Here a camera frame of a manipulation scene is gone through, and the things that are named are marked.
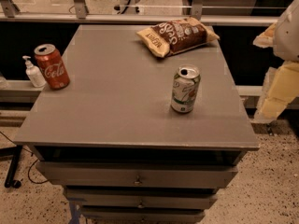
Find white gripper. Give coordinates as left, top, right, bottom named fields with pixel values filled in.
left=253, top=0, right=299, bottom=123

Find green white 7up can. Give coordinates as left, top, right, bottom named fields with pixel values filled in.
left=171, top=64, right=201, bottom=113

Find brown chip bag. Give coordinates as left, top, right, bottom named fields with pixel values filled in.
left=136, top=17, right=220, bottom=58

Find red Coca-Cola can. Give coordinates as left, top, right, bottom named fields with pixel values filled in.
left=34, top=44, right=70, bottom=90

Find grey drawer cabinet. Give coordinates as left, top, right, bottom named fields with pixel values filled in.
left=12, top=24, right=260, bottom=224

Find middle grey drawer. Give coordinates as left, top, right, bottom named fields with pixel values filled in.
left=64, top=189, right=217, bottom=209

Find grey drawer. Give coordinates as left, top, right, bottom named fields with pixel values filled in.
left=64, top=189, right=217, bottom=209
left=80, top=206, right=205, bottom=223
left=36, top=161, right=237, bottom=189

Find bottom grey drawer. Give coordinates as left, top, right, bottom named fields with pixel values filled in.
left=80, top=206, right=205, bottom=223

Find white pump sanitizer bottle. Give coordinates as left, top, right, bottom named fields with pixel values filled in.
left=22, top=56, right=46, bottom=88

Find top grey drawer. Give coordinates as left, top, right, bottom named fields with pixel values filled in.
left=36, top=161, right=237, bottom=189

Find black stand leg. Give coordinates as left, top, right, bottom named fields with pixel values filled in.
left=0, top=146, right=22, bottom=189

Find black floor cable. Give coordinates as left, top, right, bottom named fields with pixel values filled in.
left=0, top=131, right=50, bottom=185

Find metal railing frame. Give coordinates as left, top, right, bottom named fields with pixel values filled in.
left=0, top=0, right=292, bottom=26

